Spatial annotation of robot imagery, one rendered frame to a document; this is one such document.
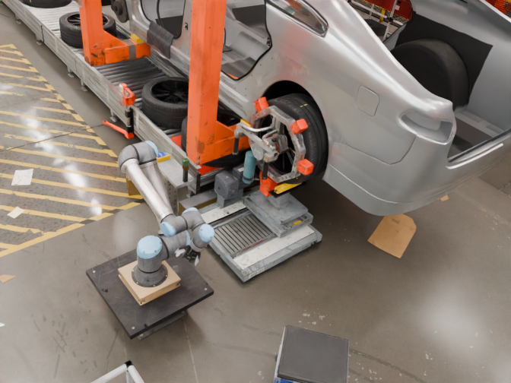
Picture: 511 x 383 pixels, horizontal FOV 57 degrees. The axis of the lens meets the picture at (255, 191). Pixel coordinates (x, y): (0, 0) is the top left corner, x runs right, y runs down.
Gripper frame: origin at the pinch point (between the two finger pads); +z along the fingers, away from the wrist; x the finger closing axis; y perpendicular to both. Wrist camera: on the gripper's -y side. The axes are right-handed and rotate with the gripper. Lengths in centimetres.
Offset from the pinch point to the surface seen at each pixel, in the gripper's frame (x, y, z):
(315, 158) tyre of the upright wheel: 52, -94, -43
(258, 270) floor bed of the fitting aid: 61, -43, 37
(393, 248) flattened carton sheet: 164, -109, 11
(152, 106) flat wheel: -74, -178, 70
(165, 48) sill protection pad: -90, -227, 39
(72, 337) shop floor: -37, 45, 71
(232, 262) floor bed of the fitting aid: 41, -43, 44
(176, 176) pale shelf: -26, -87, 37
